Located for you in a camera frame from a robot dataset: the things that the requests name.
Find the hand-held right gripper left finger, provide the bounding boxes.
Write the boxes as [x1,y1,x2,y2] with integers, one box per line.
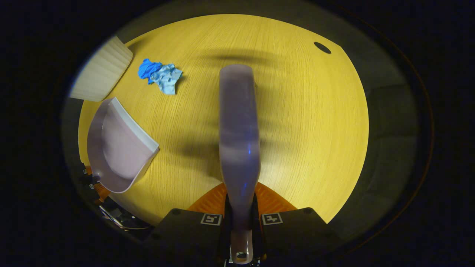
[147,182,227,261]

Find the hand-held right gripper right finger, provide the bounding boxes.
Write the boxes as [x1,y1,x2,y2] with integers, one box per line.
[254,182,335,262]

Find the pale pink dustpan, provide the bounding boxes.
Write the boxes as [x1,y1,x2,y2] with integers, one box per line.
[86,97,160,194]

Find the white garbage bin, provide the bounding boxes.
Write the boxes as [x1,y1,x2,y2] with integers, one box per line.
[69,36,134,102]

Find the pale pink small broom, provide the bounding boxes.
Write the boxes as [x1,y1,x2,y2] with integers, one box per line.
[218,64,261,265]

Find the light blue paper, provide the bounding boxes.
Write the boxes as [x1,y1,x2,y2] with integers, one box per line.
[150,63,183,95]

